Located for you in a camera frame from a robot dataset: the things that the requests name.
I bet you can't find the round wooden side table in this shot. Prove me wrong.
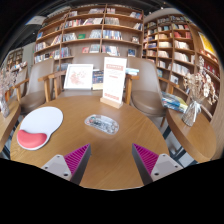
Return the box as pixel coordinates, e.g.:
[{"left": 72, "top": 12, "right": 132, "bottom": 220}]
[
  {"left": 0, "top": 96, "right": 22, "bottom": 153},
  {"left": 165, "top": 106, "right": 218, "bottom": 164}
]

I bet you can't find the distant small bookshelf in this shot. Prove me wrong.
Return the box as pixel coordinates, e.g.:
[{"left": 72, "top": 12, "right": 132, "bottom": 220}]
[{"left": 4, "top": 46, "right": 26, "bottom": 73}]

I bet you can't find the stack of blue magazines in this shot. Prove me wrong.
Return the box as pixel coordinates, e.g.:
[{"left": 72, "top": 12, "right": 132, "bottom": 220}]
[{"left": 161, "top": 90, "right": 189, "bottom": 114}]

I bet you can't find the glass vase with beige flowers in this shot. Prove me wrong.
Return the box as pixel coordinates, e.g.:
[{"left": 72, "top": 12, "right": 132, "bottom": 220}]
[{"left": 181, "top": 56, "right": 218, "bottom": 128}]

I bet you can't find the dark blue book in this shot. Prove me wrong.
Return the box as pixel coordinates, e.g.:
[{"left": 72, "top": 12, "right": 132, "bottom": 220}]
[{"left": 91, "top": 69, "right": 105, "bottom": 91}]

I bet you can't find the transparent computer mouse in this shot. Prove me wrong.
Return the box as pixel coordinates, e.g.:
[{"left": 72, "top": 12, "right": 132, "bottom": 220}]
[{"left": 84, "top": 114, "right": 120, "bottom": 135}]

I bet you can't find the white framed floral picture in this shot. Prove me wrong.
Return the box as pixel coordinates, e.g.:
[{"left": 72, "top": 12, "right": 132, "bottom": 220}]
[{"left": 63, "top": 63, "right": 94, "bottom": 91}]

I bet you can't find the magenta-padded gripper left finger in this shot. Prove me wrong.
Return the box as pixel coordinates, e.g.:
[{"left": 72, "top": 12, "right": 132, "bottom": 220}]
[{"left": 40, "top": 143, "right": 93, "bottom": 186}]

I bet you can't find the small stack of pale books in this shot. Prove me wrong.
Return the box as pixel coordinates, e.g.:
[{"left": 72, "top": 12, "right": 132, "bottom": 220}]
[{"left": 124, "top": 67, "right": 140, "bottom": 76}]

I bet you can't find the white sign on wooden base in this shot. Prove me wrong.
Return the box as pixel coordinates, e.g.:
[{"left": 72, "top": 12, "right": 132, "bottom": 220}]
[{"left": 99, "top": 56, "right": 128, "bottom": 110}]

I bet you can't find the white mouse pad red rest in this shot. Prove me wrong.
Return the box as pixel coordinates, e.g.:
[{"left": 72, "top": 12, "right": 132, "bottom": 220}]
[{"left": 16, "top": 106, "right": 64, "bottom": 151}]

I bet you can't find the curved wooden bookshelf with books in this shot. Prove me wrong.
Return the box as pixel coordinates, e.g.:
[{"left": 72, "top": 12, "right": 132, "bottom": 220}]
[{"left": 142, "top": 13, "right": 223, "bottom": 111}]

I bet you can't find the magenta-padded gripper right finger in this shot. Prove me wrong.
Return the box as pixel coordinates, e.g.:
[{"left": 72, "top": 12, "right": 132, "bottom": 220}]
[{"left": 131, "top": 143, "right": 184, "bottom": 186}]

